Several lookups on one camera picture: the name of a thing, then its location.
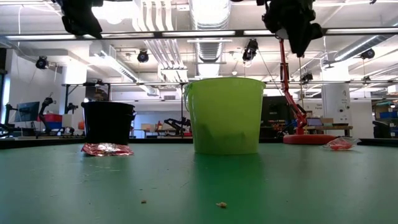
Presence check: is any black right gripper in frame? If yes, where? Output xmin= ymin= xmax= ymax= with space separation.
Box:
xmin=256 ymin=0 xmax=325 ymax=58

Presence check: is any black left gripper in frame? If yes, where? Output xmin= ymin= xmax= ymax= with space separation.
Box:
xmin=51 ymin=0 xmax=105 ymax=40

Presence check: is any red candy packet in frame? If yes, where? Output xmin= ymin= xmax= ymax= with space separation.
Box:
xmin=80 ymin=142 xmax=135 ymax=157

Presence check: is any red candy in clear wrapper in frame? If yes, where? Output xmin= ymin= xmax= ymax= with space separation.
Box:
xmin=322 ymin=136 xmax=361 ymax=152

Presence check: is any red desk lamp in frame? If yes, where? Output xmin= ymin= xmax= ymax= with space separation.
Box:
xmin=275 ymin=27 xmax=338 ymax=145

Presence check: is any large black screen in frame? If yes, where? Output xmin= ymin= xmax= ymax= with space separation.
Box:
xmin=260 ymin=95 xmax=296 ymax=139

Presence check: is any wooden background table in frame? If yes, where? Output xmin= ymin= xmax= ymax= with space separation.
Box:
xmin=306 ymin=124 xmax=354 ymax=131

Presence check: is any red storage bin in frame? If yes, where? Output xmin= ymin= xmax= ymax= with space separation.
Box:
xmin=43 ymin=113 xmax=63 ymax=123

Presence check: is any computer monitor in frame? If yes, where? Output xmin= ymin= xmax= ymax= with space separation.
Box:
xmin=15 ymin=101 xmax=40 ymax=123

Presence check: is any black plastic bucket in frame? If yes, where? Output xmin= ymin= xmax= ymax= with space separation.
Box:
xmin=81 ymin=101 xmax=137 ymax=146

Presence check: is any green plastic bucket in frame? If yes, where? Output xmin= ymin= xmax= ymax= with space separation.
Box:
xmin=183 ymin=77 xmax=267 ymax=156

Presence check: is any green table mat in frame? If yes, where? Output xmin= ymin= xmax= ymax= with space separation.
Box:
xmin=0 ymin=141 xmax=398 ymax=224

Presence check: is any black background frame stand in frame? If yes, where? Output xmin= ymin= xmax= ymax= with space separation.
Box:
xmin=61 ymin=81 xmax=185 ymax=138

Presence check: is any silver ventilation duct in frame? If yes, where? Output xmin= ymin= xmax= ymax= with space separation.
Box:
xmin=189 ymin=0 xmax=233 ymax=78

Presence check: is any black table frame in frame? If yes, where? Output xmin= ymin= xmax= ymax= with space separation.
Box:
xmin=0 ymin=136 xmax=398 ymax=149

